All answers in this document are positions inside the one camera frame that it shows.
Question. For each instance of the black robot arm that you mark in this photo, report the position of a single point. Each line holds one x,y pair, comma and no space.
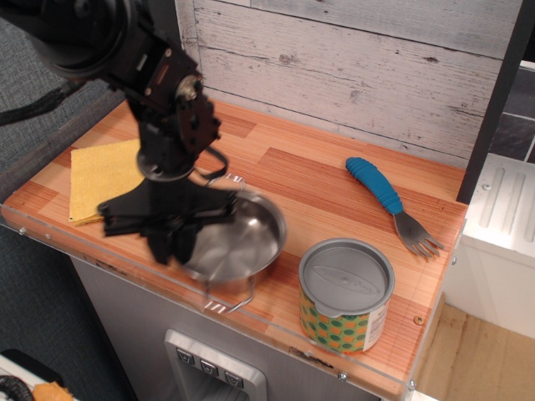
118,43

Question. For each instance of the silver metal pot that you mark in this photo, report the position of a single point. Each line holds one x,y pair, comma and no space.
229,259

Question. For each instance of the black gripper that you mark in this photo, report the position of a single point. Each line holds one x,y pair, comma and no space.
158,203

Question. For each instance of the dark grey right post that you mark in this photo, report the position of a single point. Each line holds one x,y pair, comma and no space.
513,56

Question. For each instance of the can with grey lid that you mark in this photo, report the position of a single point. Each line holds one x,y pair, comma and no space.
345,290

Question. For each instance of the yellow folded cloth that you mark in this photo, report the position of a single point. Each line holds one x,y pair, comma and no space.
101,173

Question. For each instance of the grey dispenser panel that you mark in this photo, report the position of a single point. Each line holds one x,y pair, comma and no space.
205,373

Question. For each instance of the orange sponge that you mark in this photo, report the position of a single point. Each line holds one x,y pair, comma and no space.
51,392

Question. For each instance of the white toy sink unit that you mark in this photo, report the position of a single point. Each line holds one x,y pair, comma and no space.
491,273

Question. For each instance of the blue handled fork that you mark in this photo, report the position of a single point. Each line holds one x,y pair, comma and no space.
412,233

